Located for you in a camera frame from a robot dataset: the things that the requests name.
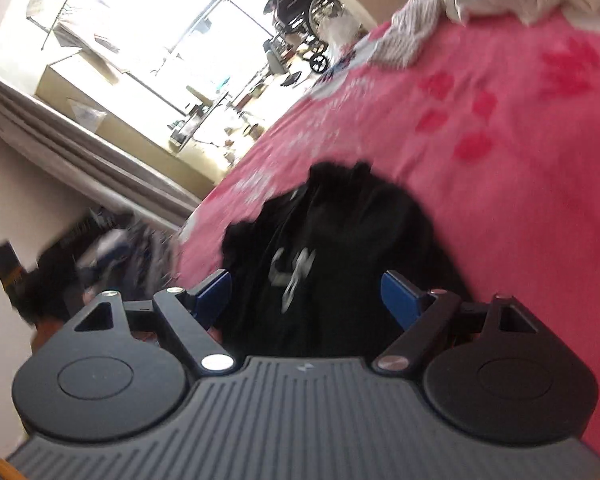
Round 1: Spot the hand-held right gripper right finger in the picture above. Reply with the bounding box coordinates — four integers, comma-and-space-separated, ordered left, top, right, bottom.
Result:
372, 269, 541, 376

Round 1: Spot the grey curtain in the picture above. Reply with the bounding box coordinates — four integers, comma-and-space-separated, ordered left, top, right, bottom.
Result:
0, 67, 206, 231

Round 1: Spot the folding table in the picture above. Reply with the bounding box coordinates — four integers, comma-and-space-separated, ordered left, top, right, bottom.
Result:
167, 85, 233, 151

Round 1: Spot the beige cabinet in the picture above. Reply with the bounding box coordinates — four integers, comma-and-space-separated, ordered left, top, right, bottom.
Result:
35, 52, 228, 181

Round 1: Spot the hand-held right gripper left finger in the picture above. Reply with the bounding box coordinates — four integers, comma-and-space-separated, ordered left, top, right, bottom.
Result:
72, 269, 237, 376

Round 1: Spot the pink floral blanket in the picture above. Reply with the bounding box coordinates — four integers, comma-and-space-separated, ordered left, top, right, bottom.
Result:
172, 5, 600, 461

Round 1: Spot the black garment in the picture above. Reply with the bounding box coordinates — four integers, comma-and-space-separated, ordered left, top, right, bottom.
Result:
220, 160, 476, 361

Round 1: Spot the wheelchair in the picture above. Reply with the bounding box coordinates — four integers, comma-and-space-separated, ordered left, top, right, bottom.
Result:
262, 0, 351, 73

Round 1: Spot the dark clothes pile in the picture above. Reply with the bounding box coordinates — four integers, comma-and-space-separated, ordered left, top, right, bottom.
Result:
15, 207, 181, 328

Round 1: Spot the grey checkered cloth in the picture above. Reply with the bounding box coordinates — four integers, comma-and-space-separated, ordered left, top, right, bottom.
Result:
375, 0, 456, 68

